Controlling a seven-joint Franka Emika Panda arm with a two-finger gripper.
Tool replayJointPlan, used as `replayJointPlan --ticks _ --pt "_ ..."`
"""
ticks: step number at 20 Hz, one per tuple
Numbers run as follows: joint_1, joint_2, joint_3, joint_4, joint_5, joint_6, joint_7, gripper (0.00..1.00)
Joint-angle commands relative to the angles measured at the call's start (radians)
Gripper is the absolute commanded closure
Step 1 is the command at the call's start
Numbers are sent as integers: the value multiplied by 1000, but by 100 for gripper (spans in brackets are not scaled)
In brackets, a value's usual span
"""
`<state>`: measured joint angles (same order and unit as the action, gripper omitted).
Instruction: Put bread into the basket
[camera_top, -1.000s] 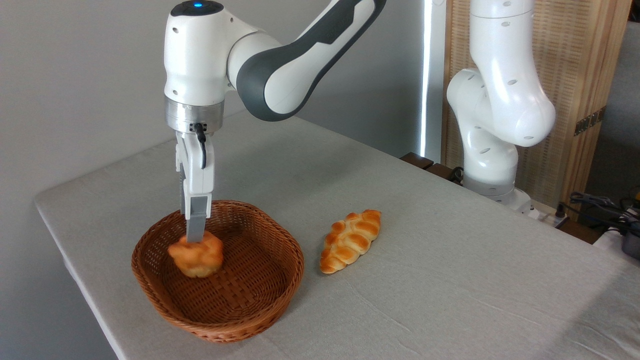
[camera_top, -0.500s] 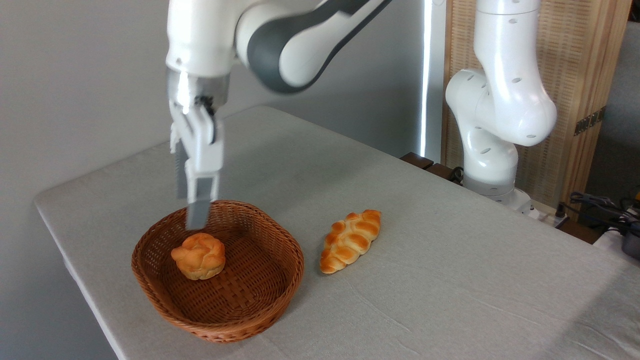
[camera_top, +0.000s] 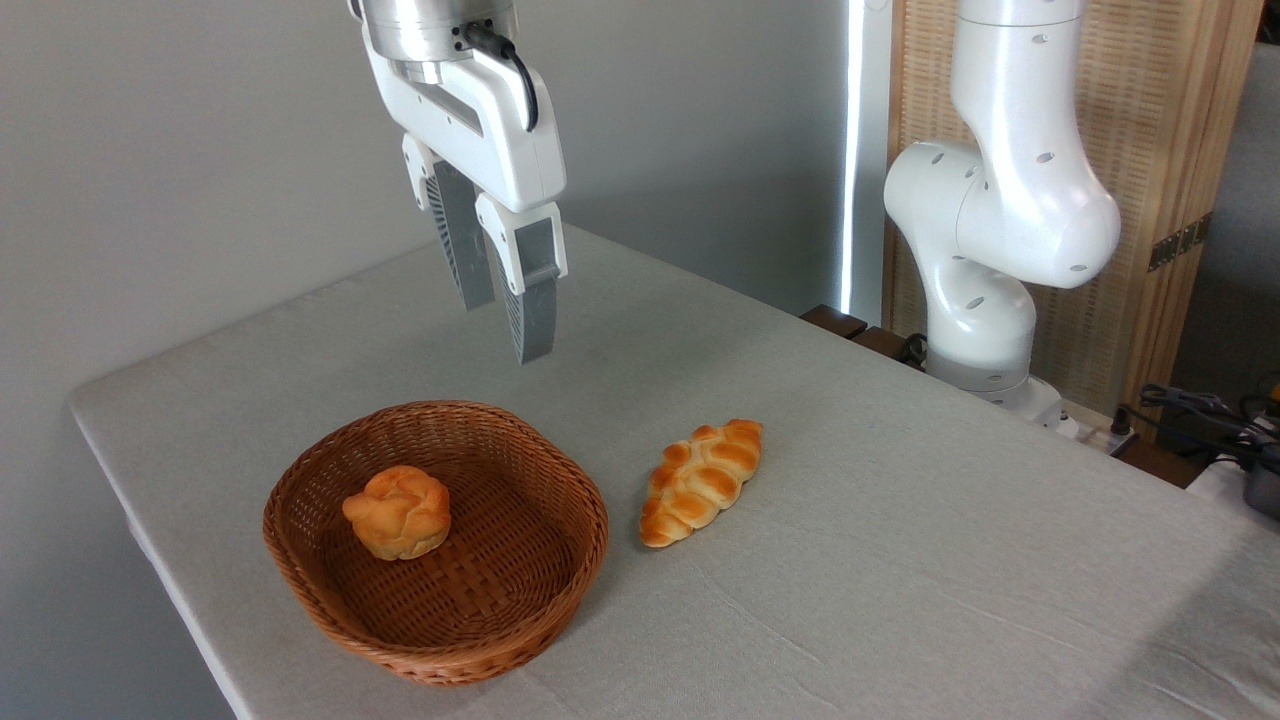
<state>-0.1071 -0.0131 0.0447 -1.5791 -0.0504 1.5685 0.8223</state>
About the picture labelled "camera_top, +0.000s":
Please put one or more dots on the round knotted bread roll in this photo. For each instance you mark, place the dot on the round knotted bread roll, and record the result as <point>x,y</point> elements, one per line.
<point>398,512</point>

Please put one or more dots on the dark metal screen hinge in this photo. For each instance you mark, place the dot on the dark metal screen hinge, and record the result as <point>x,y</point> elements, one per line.
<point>1180,242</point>

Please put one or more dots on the grey tablecloth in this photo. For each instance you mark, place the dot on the grey tablecloth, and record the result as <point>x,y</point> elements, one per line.
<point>900,560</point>

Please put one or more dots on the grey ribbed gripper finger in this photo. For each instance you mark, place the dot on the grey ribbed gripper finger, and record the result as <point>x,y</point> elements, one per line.
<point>465,240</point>
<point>535,300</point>

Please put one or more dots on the brown woven wicker basket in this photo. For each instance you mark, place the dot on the brown woven wicker basket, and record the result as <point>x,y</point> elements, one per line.
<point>500,590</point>

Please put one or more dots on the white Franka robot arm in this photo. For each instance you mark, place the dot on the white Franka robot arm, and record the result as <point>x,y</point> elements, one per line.
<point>1010,200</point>

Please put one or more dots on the white power strip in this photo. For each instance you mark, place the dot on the white power strip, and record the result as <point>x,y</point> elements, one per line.
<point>1095,432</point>

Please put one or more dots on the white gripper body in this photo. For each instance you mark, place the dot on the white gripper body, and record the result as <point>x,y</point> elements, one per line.
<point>495,130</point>

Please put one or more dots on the white vertical window frame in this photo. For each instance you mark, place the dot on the white vertical window frame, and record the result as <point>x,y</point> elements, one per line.
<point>865,150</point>

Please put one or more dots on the long braided bread loaf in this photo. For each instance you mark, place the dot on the long braided bread loaf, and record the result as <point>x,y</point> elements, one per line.
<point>700,480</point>

